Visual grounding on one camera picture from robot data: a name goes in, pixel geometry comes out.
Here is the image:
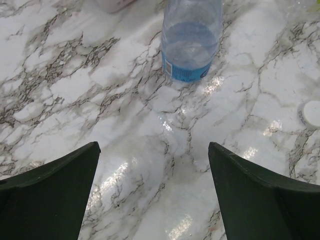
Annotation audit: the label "white plastic fruit basket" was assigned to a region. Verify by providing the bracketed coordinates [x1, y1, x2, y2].
[93, 0, 136, 14]

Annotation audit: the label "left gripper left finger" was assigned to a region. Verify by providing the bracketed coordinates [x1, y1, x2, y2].
[0, 141, 101, 240]

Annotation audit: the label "blue small water bottle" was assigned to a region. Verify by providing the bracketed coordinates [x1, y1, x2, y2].
[160, 0, 223, 83]

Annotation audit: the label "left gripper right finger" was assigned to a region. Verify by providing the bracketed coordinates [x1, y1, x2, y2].
[208, 142, 320, 240]

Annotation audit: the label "white bottle cap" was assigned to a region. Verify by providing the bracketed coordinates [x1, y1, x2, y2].
[297, 100, 320, 130]

